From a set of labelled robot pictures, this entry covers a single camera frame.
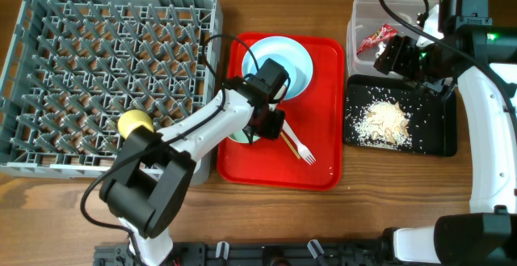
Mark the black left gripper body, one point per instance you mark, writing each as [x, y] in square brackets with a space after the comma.
[271, 126]

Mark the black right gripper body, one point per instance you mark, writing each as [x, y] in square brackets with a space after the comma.
[423, 65]

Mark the yellow plastic cup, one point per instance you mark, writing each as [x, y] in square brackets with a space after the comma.
[133, 119]

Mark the light blue bowl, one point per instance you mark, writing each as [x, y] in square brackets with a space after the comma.
[292, 75]

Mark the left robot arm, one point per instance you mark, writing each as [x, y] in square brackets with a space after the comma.
[148, 182]

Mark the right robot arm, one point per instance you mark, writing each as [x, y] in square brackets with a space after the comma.
[480, 59]

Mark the clear plastic waste bin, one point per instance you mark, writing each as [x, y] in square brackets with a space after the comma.
[366, 18]

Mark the black food waste tray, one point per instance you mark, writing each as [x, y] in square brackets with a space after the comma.
[433, 116]

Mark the grey dishwasher rack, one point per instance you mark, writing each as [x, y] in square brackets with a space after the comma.
[75, 66]

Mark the crumpled white tissue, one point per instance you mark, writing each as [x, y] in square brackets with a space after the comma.
[381, 49]

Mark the wooden chopstick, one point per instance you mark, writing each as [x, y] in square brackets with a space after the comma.
[289, 144]

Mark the green bowl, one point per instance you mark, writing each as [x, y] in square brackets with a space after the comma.
[239, 137]

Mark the red snack wrapper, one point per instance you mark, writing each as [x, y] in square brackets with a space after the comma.
[384, 32]

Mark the white plastic fork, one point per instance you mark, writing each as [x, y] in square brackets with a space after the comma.
[301, 149]

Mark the red serving tray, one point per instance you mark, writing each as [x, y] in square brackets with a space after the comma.
[316, 117]

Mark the rice and food scraps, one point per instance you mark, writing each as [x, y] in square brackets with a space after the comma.
[384, 125]

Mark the light blue plate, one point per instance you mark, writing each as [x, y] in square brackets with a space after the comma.
[268, 57]

